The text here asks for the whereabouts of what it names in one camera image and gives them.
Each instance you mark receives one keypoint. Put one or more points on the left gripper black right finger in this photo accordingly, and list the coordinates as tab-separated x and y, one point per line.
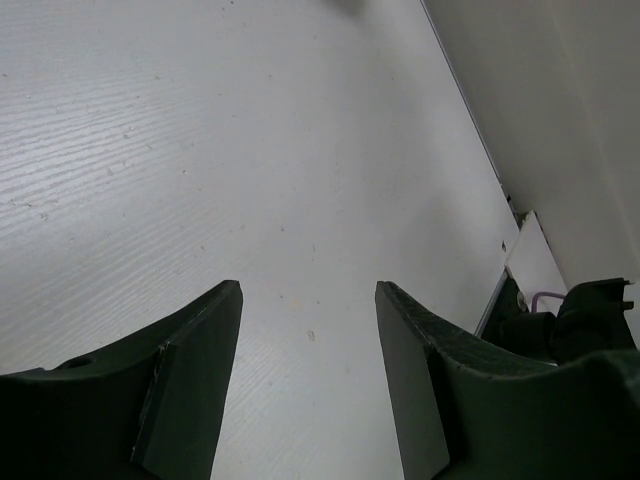
464	408

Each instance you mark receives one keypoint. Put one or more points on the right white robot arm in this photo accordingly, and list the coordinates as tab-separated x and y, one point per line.
593	316

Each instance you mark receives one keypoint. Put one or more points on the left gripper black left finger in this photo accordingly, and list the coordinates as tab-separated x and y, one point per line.
148	406

